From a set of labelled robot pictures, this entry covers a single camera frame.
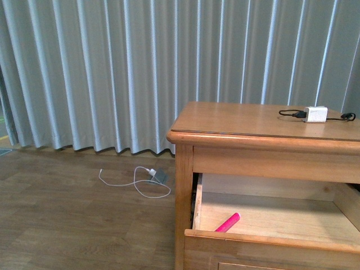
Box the pink marker with clear cap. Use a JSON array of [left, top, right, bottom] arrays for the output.
[[215, 213, 241, 232]]

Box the wooden drawer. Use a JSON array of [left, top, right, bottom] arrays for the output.
[[183, 174, 359, 269]]

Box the open grey floor socket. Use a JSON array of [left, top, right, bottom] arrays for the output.
[[146, 168, 169, 185]]

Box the white plug adapter on floor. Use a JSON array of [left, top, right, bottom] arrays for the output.
[[145, 168, 157, 177]]

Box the grey pleated curtain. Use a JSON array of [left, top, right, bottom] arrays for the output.
[[1, 1, 359, 153]]

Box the wooden nightstand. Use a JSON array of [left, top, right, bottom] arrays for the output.
[[167, 102, 359, 269]]

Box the white charger block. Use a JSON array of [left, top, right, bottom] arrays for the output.
[[303, 106, 328, 123]]

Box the white charging cable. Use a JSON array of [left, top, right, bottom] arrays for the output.
[[98, 165, 172, 199]]

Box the black cable on nightstand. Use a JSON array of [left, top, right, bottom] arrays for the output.
[[278, 109, 356, 122]]

